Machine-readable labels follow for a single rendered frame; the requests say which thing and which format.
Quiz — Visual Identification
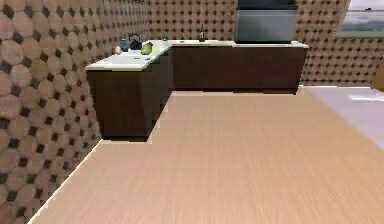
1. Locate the dark brown kitchen counter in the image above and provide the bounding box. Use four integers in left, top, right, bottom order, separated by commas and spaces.
85, 39, 310, 142

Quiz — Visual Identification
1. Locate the black kettle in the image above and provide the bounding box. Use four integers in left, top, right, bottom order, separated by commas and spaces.
128, 33, 143, 51

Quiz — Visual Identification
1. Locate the tan wooden furniture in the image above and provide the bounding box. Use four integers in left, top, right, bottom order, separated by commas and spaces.
370, 56, 384, 92

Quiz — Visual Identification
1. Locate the window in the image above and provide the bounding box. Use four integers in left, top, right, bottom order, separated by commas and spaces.
335, 0, 384, 39

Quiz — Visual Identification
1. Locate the grey range hood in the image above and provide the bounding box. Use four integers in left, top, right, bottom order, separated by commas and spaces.
234, 0, 298, 45

